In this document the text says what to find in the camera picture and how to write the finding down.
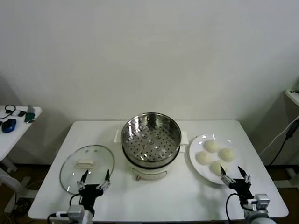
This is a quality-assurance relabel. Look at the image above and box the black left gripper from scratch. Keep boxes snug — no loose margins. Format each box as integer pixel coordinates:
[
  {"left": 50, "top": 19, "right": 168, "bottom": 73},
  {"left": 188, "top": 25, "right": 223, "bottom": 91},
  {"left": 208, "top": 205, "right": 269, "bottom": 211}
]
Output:
[{"left": 77, "top": 169, "right": 111, "bottom": 207}]

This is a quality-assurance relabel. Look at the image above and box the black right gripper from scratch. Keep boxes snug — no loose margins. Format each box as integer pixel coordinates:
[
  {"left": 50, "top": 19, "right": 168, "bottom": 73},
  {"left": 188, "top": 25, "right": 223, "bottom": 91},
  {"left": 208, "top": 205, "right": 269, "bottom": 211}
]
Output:
[{"left": 220, "top": 165, "right": 255, "bottom": 206}]

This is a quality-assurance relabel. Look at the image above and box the white steamed baozi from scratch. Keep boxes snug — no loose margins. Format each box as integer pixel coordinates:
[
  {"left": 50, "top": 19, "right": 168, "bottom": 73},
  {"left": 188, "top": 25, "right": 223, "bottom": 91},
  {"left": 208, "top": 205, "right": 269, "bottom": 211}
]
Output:
[
  {"left": 218, "top": 147, "right": 235, "bottom": 162},
  {"left": 204, "top": 139, "right": 220, "bottom": 154},
  {"left": 210, "top": 160, "right": 225, "bottom": 176},
  {"left": 197, "top": 151, "right": 213, "bottom": 166}
]

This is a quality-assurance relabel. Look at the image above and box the round glass pot lid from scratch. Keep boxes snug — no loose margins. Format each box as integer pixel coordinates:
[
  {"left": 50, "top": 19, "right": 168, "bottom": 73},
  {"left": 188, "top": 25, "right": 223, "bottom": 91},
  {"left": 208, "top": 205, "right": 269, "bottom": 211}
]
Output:
[{"left": 59, "top": 144, "right": 115, "bottom": 196}]

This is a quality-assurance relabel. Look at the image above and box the perforated steel steamer basket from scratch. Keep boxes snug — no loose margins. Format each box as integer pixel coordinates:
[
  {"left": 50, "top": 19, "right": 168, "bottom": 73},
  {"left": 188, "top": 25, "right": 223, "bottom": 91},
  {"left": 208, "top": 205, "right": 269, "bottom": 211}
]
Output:
[{"left": 121, "top": 112, "right": 182, "bottom": 168}]

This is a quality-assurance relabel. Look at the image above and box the steel steamer pot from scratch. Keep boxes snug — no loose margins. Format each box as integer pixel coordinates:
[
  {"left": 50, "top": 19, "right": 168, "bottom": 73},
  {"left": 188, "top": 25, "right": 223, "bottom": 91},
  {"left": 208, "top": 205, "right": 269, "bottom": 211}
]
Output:
[{"left": 114, "top": 129, "right": 189, "bottom": 182}]

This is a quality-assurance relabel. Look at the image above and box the white round plate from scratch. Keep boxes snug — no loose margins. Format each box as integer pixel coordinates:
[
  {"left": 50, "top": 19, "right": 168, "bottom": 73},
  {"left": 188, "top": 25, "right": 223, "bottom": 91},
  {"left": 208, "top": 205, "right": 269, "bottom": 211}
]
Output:
[{"left": 188, "top": 133, "right": 247, "bottom": 186}]

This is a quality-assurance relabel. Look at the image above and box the black power adapter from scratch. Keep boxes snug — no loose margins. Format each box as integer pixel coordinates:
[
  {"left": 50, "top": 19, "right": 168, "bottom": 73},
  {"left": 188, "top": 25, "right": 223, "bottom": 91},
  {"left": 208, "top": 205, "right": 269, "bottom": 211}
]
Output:
[{"left": 286, "top": 121, "right": 299, "bottom": 140}]

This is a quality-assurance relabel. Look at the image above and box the floor power strip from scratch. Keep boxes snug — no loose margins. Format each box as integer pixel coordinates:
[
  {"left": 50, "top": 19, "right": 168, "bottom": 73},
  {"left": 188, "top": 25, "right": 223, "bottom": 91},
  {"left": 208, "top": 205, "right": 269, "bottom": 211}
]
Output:
[{"left": 14, "top": 197, "right": 32, "bottom": 212}]

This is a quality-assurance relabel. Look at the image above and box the white side table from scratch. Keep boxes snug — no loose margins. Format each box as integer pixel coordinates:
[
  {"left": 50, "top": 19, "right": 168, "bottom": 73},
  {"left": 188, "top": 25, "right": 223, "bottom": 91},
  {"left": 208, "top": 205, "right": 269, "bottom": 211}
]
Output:
[{"left": 0, "top": 105, "right": 42, "bottom": 199}]

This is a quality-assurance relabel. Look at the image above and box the green upright gadget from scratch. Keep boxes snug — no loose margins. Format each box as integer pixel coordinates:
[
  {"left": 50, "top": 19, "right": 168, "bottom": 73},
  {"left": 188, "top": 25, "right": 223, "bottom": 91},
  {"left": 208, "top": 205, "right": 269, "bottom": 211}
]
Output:
[{"left": 24, "top": 104, "right": 36, "bottom": 124}]

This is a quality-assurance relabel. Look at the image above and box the blue computer mouse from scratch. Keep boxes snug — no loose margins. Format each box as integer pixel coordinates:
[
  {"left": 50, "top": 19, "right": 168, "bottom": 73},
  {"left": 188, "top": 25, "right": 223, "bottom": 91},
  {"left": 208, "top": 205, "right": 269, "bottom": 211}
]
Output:
[{"left": 1, "top": 118, "right": 17, "bottom": 133}]

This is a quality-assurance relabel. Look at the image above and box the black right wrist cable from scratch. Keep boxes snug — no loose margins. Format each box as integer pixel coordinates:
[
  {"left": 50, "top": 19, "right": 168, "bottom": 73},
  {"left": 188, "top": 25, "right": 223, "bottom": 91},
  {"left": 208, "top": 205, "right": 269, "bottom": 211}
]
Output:
[{"left": 225, "top": 193, "right": 239, "bottom": 221}]

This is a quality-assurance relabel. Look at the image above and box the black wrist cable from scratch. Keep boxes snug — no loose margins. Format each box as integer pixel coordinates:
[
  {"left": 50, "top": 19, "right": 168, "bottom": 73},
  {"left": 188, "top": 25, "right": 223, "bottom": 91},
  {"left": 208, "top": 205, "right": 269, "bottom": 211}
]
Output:
[
  {"left": 69, "top": 193, "right": 81, "bottom": 210},
  {"left": 225, "top": 193, "right": 239, "bottom": 221}
]

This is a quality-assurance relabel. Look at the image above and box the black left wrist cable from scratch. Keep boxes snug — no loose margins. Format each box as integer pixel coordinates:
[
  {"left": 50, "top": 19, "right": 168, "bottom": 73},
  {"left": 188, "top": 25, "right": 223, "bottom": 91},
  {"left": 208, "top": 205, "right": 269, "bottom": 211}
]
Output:
[{"left": 69, "top": 193, "right": 81, "bottom": 210}]

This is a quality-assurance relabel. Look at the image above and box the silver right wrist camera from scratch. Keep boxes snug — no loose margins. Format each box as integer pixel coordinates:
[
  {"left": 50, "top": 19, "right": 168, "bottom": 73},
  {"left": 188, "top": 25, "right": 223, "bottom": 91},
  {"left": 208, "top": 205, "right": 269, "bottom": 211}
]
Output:
[{"left": 253, "top": 193, "right": 269, "bottom": 210}]

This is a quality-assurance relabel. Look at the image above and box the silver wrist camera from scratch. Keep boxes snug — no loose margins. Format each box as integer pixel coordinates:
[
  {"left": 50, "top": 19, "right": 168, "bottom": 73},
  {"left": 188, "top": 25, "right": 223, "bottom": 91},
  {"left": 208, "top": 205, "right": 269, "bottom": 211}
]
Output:
[
  {"left": 253, "top": 193, "right": 269, "bottom": 210},
  {"left": 67, "top": 205, "right": 85, "bottom": 219}
]

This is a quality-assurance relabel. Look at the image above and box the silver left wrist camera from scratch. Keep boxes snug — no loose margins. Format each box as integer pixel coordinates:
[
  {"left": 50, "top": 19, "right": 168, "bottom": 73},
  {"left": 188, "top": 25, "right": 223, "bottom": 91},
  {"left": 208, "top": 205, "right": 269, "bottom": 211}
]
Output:
[{"left": 67, "top": 205, "right": 85, "bottom": 219}]

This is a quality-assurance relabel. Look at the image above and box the black power cable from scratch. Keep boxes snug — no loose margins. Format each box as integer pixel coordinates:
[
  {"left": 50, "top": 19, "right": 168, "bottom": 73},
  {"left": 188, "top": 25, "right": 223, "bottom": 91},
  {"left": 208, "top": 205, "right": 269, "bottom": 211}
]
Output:
[{"left": 268, "top": 137, "right": 288, "bottom": 166}]

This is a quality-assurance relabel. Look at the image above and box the white table base frame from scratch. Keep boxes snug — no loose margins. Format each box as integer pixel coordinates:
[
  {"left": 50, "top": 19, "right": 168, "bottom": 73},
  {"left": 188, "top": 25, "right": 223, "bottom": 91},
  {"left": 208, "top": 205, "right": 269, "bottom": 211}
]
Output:
[{"left": 273, "top": 164, "right": 299, "bottom": 189}]

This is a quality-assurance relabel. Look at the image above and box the white power cable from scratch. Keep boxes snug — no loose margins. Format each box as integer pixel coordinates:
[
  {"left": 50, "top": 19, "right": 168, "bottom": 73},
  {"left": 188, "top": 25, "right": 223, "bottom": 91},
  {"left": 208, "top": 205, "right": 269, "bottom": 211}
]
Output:
[{"left": 259, "top": 115, "right": 299, "bottom": 156}]

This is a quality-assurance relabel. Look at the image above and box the white wall shelf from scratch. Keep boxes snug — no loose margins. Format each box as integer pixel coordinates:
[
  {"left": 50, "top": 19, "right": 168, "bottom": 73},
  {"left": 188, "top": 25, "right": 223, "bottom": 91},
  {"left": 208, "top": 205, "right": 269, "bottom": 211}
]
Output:
[{"left": 284, "top": 89, "right": 299, "bottom": 107}]

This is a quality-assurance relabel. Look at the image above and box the thin black looped cable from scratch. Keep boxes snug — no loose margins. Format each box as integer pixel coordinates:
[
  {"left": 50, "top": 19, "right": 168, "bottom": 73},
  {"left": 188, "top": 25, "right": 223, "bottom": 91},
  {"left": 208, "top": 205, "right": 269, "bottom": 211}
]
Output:
[{"left": 0, "top": 105, "right": 17, "bottom": 119}]

